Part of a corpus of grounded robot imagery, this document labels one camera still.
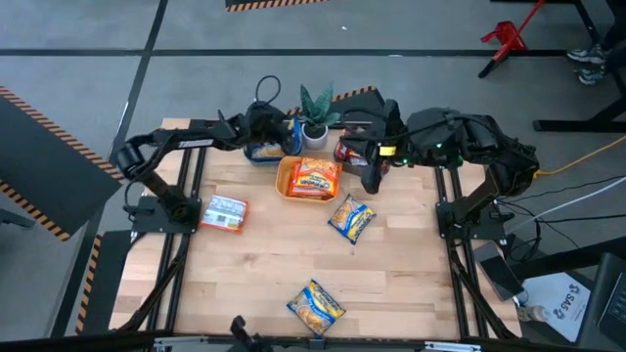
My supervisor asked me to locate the teal plastic bin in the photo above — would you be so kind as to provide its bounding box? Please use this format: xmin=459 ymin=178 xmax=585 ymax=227
xmin=243 ymin=119 xmax=304 ymax=165

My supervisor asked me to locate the black desk beam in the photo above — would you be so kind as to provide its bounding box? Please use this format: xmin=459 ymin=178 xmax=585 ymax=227
xmin=511 ymin=237 xmax=626 ymax=283

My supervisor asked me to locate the black bracket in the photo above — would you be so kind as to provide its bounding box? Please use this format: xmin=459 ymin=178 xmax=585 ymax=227
xmin=229 ymin=315 xmax=263 ymax=352

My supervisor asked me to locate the white printed paper sheet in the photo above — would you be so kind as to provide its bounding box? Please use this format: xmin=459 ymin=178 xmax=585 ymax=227
xmin=520 ymin=271 xmax=593 ymax=343

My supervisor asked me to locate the black laptop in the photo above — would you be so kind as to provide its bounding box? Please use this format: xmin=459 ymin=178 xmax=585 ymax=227
xmin=576 ymin=251 xmax=626 ymax=351

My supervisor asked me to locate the person's leg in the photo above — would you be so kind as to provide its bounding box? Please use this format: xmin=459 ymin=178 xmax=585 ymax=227
xmin=601 ymin=0 xmax=626 ymax=55

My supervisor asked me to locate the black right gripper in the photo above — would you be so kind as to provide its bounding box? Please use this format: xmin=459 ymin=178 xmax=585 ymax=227
xmin=340 ymin=100 xmax=417 ymax=196

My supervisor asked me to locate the snake plant in white pot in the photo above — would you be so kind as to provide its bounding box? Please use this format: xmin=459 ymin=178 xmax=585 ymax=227
xmin=298 ymin=82 xmax=342 ymax=152

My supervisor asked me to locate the orange Maruchan noodle pack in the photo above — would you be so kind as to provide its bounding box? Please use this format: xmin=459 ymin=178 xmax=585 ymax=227
xmin=287 ymin=160 xmax=314 ymax=199
xmin=292 ymin=156 xmax=343 ymax=198
xmin=200 ymin=194 xmax=249 ymax=234

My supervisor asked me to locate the black crossbar with silver brackets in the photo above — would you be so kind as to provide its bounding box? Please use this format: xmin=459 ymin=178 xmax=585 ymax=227
xmin=0 ymin=330 xmax=626 ymax=352

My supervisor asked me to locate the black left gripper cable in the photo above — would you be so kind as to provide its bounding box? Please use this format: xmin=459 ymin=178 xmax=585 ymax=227
xmin=253 ymin=74 xmax=284 ymax=107

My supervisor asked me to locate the black smartphone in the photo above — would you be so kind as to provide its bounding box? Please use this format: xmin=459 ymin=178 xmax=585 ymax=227
xmin=471 ymin=241 xmax=525 ymax=302

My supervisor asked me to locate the white cable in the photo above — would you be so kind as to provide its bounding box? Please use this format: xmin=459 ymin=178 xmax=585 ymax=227
xmin=506 ymin=175 xmax=626 ymax=236

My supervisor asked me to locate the black hazard-striped floor mat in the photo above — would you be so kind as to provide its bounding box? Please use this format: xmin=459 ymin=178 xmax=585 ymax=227
xmin=75 ymin=229 xmax=134 ymax=337
xmin=224 ymin=0 xmax=334 ymax=14
xmin=286 ymin=86 xmax=387 ymax=123
xmin=0 ymin=85 xmax=128 ymax=242

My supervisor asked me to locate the red Maruchan noodle pack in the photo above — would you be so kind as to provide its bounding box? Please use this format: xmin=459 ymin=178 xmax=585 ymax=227
xmin=335 ymin=140 xmax=371 ymax=167

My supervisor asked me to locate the yellow power cable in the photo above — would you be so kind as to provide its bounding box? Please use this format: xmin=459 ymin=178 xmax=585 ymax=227
xmin=532 ymin=135 xmax=626 ymax=180

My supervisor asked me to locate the small beige bottle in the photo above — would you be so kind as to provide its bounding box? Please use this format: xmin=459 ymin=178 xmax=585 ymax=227
xmin=515 ymin=302 xmax=552 ymax=324

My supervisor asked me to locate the black desk leg frame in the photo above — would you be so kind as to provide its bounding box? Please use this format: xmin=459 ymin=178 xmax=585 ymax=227
xmin=532 ymin=0 xmax=626 ymax=133

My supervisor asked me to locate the person's patterned shoe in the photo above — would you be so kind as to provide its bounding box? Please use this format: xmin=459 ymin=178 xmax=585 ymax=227
xmin=566 ymin=43 xmax=610 ymax=65

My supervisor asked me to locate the blue Maruchan noodle pack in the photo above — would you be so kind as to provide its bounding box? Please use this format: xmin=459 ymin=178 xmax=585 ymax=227
xmin=249 ymin=141 xmax=288 ymax=160
xmin=327 ymin=194 xmax=378 ymax=245
xmin=286 ymin=115 xmax=304 ymax=155
xmin=286 ymin=278 xmax=347 ymax=337

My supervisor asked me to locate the brown plastic bin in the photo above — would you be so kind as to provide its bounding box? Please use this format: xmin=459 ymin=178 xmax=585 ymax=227
xmin=333 ymin=124 xmax=392 ymax=180

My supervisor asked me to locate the orange plastic bin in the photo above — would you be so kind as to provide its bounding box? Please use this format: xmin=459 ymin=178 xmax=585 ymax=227
xmin=275 ymin=154 xmax=343 ymax=204

